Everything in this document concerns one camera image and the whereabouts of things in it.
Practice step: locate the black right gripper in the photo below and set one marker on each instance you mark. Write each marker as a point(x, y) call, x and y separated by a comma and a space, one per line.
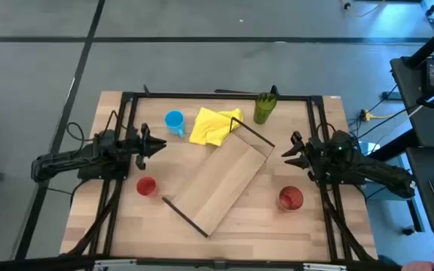
point(316, 158)

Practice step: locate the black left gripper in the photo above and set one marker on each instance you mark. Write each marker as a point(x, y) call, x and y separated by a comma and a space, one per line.
point(143, 147)

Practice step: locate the small red plastic cup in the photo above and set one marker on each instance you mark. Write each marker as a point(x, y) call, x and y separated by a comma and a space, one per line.
point(146, 186)

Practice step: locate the large red plastic cup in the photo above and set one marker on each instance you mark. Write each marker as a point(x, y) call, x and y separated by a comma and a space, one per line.
point(291, 198)

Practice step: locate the tall green plastic cup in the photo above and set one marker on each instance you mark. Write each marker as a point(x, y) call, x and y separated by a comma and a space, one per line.
point(264, 109)

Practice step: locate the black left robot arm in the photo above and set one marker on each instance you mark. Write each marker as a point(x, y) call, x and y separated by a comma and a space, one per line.
point(70, 160)

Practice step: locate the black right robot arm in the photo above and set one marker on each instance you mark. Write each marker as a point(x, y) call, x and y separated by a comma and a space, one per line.
point(382, 173)

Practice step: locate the wooden shelf with black ends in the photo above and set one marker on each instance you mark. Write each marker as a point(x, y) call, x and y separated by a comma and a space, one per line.
point(220, 180)

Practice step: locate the blue plastic mug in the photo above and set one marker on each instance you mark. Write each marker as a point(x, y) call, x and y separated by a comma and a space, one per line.
point(174, 121)

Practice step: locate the yellow cloth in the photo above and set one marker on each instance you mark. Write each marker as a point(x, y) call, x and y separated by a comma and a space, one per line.
point(211, 126)

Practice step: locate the yellow power strip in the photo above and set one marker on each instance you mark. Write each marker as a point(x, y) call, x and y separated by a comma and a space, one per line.
point(366, 115)

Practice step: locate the black desk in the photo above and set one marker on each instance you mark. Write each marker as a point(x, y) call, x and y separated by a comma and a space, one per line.
point(424, 124)

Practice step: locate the black caster wheel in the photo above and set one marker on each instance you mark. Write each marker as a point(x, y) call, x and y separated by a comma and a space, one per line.
point(409, 230)

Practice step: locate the person's hand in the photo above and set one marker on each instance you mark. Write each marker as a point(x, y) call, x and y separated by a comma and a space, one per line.
point(424, 265)

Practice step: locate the black diagonal pole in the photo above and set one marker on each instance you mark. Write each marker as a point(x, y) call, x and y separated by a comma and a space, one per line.
point(433, 43)

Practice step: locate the black aluminium table frame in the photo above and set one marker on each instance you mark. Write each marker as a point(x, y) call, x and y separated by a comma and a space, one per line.
point(220, 96)

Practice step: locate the black rail with silver brackets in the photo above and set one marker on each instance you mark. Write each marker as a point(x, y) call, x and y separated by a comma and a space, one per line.
point(217, 264)

